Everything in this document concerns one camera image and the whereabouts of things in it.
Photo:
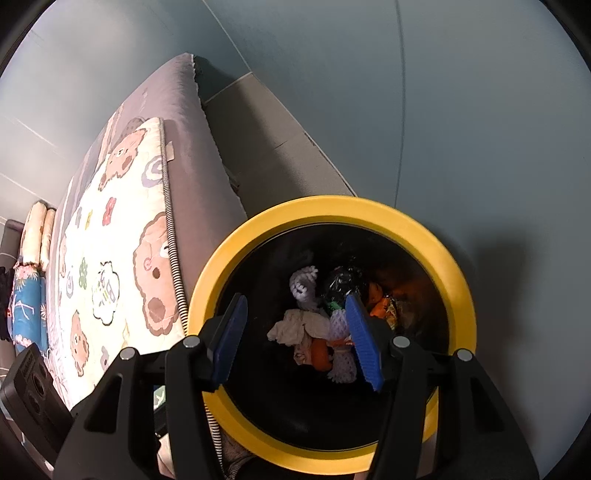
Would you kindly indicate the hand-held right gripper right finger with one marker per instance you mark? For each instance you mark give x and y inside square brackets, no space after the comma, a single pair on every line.
[364,346]

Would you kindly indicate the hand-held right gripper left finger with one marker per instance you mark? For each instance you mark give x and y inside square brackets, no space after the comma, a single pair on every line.
[228,344]

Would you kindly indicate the orange tangerine peel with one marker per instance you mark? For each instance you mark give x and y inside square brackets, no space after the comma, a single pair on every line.
[321,355]

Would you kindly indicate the orange snack wrapper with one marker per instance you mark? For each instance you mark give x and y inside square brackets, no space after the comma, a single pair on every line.
[376,300]

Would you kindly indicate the pink cloth scrap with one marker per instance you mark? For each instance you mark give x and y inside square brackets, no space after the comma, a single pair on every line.
[302,353]

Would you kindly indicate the black plastic bag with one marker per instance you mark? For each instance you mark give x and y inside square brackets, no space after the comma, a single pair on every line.
[341,284]

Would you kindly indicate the white tissue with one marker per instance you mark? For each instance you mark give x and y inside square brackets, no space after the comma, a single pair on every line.
[295,327]

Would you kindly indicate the black bin with yellow rim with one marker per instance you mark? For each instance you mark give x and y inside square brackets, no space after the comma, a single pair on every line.
[438,258]

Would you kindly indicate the blue floral pillow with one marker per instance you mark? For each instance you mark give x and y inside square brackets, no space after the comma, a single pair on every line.
[27,309]

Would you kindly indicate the black clothes pile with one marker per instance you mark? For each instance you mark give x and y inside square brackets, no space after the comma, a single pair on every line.
[4,300]

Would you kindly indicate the bear print blanket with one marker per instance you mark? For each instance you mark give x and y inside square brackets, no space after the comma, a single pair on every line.
[120,240]

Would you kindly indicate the peach folded quilt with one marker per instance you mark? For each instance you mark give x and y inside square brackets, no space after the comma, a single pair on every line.
[33,235]

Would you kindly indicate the grey mattress bed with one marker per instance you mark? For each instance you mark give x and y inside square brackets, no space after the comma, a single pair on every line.
[194,175]

